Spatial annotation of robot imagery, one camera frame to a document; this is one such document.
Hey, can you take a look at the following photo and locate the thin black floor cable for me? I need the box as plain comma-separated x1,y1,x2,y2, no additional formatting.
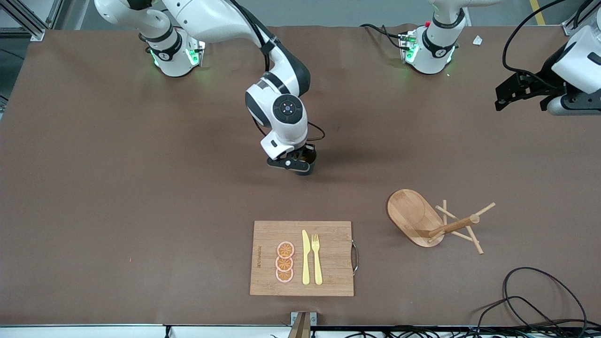
472,296,571,338

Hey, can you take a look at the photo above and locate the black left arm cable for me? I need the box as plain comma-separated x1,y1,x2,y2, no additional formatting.
502,0,566,85

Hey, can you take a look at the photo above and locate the aluminium frame profile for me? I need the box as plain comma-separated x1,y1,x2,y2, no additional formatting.
562,0,601,36
0,0,64,42

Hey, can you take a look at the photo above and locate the bamboo cutting board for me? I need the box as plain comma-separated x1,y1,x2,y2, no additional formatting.
250,221,360,297

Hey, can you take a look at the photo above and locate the metal mounting bracket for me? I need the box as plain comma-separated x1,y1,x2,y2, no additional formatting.
290,311,317,327

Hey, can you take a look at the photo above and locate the yellow plastic knife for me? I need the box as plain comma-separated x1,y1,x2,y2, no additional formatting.
302,230,311,285

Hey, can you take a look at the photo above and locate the black base power cable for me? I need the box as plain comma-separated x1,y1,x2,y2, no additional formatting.
360,23,405,50

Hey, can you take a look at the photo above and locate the brown camera post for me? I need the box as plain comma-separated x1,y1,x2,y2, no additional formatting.
287,313,311,338

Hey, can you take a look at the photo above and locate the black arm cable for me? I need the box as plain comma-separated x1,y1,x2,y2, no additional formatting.
228,0,326,142
502,0,566,85

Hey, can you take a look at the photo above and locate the brown table cover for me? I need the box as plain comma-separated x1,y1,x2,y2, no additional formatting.
0,23,601,327

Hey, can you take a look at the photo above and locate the wooden cup rack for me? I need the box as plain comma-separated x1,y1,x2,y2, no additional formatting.
387,189,496,255

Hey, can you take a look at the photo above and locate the white table edge rail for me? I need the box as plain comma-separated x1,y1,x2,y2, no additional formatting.
0,324,291,338

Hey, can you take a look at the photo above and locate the yellow plastic fork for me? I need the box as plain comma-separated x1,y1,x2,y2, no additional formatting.
311,233,324,285

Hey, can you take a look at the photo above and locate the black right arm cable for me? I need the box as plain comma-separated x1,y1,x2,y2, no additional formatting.
228,0,326,142

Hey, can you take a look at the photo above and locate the black looped floor cable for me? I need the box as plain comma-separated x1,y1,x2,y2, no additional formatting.
502,267,588,331

